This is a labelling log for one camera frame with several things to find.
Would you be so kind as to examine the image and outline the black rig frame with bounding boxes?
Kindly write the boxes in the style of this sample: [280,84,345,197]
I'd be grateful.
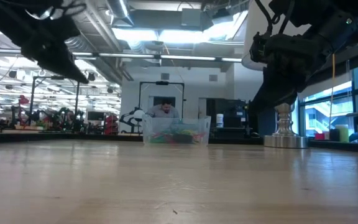
[138,80,186,119]
[29,75,81,125]

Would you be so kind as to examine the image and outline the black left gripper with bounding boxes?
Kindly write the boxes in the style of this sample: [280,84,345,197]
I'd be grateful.
[19,17,90,85]

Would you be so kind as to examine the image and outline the person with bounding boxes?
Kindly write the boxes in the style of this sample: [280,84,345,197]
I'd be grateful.
[146,99,180,118]

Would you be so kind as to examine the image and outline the black cabinet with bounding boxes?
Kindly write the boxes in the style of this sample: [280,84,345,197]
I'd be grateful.
[247,105,277,138]
[206,98,248,139]

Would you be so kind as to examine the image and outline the ceiling light strip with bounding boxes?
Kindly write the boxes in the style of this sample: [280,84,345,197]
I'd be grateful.
[0,47,242,62]

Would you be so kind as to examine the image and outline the grey ceiling box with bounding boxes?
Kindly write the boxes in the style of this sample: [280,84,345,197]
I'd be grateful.
[181,8,204,27]

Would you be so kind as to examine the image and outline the red chair stack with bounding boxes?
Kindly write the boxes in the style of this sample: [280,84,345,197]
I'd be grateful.
[103,114,119,136]

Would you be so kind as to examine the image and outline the green rubber band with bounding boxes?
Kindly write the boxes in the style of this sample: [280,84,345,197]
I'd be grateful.
[149,133,173,144]

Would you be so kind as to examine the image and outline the silver ceiling duct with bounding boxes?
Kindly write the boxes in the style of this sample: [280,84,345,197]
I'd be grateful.
[106,0,135,27]

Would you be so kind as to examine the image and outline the green cup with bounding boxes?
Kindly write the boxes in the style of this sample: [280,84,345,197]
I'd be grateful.
[335,124,350,143]

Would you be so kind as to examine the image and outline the white shade table lamp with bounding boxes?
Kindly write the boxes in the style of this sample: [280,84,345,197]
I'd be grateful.
[241,0,334,149]

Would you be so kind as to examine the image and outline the clear plastic bin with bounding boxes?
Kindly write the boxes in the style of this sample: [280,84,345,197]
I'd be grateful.
[141,114,212,146]

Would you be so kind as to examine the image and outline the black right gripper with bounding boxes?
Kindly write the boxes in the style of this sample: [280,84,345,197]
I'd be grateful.
[248,32,333,115]

